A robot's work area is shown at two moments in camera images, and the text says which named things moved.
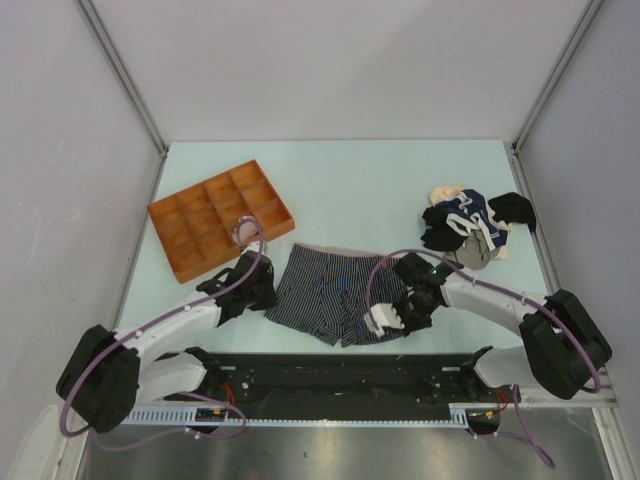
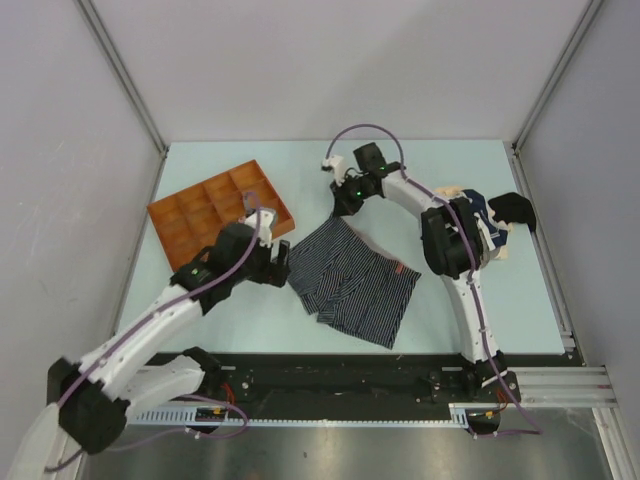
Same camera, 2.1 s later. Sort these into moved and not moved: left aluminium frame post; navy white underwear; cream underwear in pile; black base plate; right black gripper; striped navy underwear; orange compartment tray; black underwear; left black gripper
Moved: striped navy underwear; left black gripper; right black gripper
Not moved: black base plate; cream underwear in pile; black underwear; left aluminium frame post; navy white underwear; orange compartment tray
